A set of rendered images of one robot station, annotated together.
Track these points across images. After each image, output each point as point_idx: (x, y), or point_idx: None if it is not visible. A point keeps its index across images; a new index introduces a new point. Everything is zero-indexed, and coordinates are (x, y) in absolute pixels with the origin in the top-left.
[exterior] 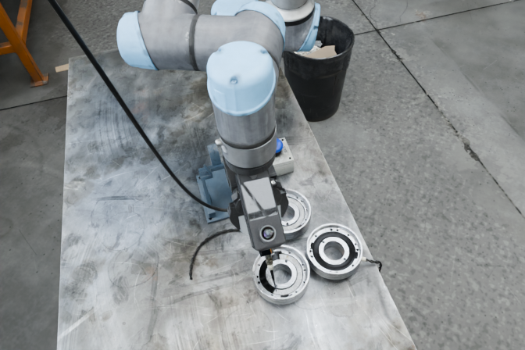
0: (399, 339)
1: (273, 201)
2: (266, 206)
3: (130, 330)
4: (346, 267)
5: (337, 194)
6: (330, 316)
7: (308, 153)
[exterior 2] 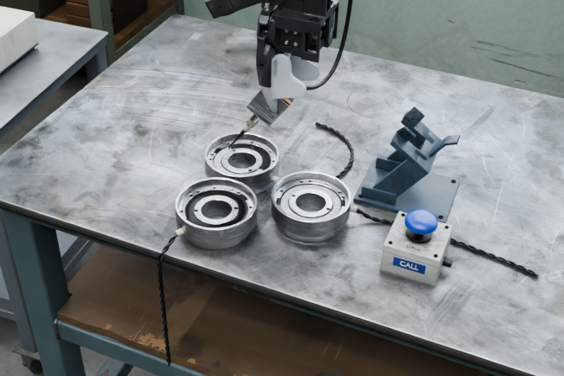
0: (81, 214)
1: None
2: None
3: (306, 80)
4: (186, 205)
5: (294, 289)
6: (164, 185)
7: (401, 309)
